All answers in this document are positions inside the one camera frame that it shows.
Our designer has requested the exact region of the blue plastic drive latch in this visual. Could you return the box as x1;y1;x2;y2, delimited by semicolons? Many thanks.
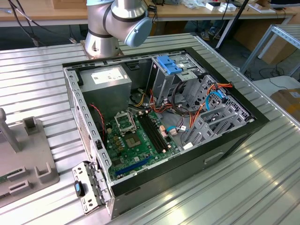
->
157;55;185;75

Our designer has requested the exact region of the grey parts rack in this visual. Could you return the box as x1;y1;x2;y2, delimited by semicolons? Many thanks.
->
0;107;60;204

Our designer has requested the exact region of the grey metal shelf frame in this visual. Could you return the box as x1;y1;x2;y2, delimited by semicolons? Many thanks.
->
240;23;300;78

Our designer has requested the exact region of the small cardboard box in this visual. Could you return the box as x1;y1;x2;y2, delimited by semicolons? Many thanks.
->
52;0;88;10

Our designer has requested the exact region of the cardboard box with yellow tape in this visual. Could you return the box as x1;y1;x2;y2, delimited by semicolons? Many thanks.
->
270;88;300;122

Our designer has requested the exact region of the green motherboard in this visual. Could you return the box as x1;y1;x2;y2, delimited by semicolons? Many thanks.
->
104;110;182;181

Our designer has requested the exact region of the red black twisted wire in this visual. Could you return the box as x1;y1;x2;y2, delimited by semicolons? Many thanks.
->
90;104;107;142

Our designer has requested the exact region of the white box with black item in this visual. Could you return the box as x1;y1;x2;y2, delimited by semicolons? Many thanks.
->
205;1;221;12

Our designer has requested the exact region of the black tripod leg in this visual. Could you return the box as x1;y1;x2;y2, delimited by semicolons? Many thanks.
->
215;0;249;49

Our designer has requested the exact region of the black open PC case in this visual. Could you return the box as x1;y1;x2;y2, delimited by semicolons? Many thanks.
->
61;47;270;220

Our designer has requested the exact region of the wooden desk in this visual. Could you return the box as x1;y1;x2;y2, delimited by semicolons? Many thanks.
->
0;0;89;27
153;3;298;24

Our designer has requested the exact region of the black blue bracket latch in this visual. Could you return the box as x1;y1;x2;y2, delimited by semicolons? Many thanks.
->
74;180;85;197

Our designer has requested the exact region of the silver power supply unit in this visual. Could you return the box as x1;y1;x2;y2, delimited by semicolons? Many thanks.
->
78;65;132;122

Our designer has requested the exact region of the orange red wire bundle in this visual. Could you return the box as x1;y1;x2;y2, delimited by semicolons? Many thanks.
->
149;90;181;119

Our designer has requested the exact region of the small white box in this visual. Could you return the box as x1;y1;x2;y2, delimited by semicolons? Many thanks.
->
219;3;237;13

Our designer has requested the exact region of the black RAM slot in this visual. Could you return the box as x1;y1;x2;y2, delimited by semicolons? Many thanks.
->
137;112;161;154
140;112;164;153
143;112;167;152
146;111;170;152

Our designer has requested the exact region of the blue data wire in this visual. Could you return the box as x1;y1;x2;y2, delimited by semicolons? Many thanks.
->
205;90;227;113

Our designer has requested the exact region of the grey optical drive cage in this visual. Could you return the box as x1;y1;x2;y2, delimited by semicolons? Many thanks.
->
149;53;204;107

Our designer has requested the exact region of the white side table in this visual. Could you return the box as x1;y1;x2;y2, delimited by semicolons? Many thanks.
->
253;75;300;99

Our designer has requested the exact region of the black cable loop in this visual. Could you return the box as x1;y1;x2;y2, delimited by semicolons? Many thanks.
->
172;81;188;116

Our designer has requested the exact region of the orange power wire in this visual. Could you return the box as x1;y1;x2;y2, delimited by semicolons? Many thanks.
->
187;81;235;134

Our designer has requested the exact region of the large cardboard box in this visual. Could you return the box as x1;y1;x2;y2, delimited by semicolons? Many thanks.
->
233;20;296;65

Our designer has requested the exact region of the silver hinged slot bracket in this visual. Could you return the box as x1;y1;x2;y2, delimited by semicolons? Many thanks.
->
71;160;113;216

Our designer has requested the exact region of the blue expansion slot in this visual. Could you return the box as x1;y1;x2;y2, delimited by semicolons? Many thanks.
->
115;156;152;177

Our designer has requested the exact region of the yellow black wire bundle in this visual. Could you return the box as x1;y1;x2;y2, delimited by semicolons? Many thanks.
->
137;88;148;109

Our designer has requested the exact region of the metal socket cover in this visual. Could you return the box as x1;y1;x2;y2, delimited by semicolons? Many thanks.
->
113;111;137;134

